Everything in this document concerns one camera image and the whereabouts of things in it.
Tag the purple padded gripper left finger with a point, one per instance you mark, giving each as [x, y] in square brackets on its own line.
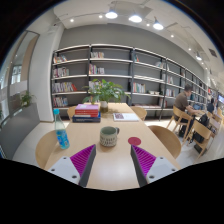
[76, 168]

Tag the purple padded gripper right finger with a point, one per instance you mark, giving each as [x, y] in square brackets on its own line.
[148, 167]

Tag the clear water bottle blue label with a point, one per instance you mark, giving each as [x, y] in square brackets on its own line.
[60, 131]

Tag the red round coaster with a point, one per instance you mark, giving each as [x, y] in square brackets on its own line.
[134, 141]

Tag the wooden chair near right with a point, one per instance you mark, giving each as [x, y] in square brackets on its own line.
[168, 139]

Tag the wooden chair near left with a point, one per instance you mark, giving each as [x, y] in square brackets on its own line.
[45, 147]

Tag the green ceramic mug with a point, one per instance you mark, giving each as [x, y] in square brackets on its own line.
[108, 136]

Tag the stack of red books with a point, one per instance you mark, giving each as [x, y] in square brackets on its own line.
[86, 113]

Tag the wooden chair far left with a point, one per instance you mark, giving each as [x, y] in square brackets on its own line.
[71, 112]

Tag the wooden chair far right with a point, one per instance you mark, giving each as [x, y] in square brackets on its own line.
[141, 112]

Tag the open magazine on table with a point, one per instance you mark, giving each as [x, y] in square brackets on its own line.
[125, 117]

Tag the wooden chair under man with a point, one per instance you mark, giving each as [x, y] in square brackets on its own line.
[180, 117]

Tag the wooden chair with bag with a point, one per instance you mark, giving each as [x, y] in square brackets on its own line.
[203, 132]

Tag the seated man brown shirt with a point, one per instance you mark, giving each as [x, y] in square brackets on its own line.
[182, 104]

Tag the potted green plant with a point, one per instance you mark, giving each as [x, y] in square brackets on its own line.
[103, 92]

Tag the large grey bookshelf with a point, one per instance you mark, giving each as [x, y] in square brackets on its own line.
[150, 80]

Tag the small plant by window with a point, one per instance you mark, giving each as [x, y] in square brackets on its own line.
[26, 99]

